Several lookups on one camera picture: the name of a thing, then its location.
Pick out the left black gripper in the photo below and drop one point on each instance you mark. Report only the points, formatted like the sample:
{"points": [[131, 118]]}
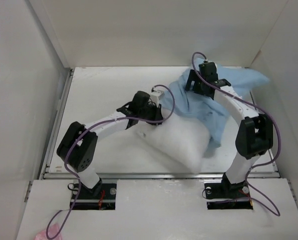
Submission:
{"points": [[157, 111]]}

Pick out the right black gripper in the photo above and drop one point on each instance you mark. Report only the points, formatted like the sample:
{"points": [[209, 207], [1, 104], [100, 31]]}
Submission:
{"points": [[194, 76]]}

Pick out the light blue pillowcase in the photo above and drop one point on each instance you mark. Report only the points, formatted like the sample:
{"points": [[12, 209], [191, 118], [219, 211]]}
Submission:
{"points": [[212, 115]]}

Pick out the white pillow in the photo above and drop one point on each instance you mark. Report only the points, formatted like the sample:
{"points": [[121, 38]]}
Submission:
{"points": [[184, 139]]}

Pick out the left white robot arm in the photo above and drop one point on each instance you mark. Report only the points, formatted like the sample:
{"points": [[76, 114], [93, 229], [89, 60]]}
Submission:
{"points": [[78, 145]]}

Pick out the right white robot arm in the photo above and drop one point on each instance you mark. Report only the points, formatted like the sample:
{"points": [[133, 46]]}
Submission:
{"points": [[255, 134]]}

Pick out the pink plastic bag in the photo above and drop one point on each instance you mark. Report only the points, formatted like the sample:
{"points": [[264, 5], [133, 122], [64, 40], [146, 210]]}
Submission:
{"points": [[52, 231]]}

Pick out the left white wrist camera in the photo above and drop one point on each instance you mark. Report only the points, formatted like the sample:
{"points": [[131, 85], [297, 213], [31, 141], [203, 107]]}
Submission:
{"points": [[156, 95]]}

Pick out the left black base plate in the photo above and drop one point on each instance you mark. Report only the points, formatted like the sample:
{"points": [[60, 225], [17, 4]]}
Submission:
{"points": [[104, 199]]}

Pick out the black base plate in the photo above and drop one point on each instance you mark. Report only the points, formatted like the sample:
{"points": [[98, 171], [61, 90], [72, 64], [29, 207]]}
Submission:
{"points": [[219, 198], [104, 199]]}

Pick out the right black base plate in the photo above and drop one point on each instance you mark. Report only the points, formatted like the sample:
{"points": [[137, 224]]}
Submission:
{"points": [[219, 198]]}

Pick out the aluminium front rail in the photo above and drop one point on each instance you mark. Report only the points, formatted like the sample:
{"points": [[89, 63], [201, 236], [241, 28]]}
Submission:
{"points": [[139, 176]]}

